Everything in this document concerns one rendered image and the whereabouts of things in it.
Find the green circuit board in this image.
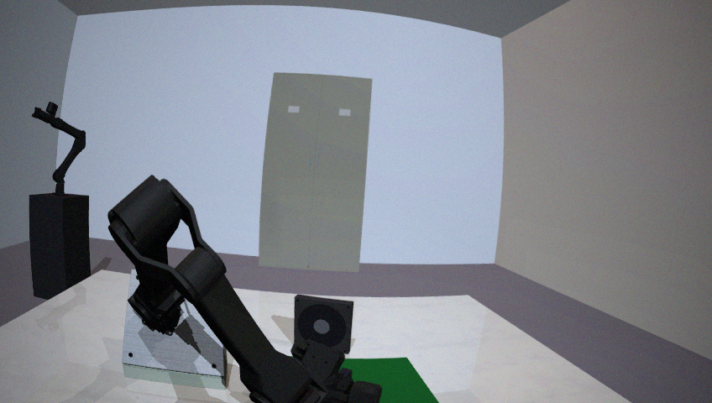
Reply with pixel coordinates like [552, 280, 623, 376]
[340, 357, 439, 403]

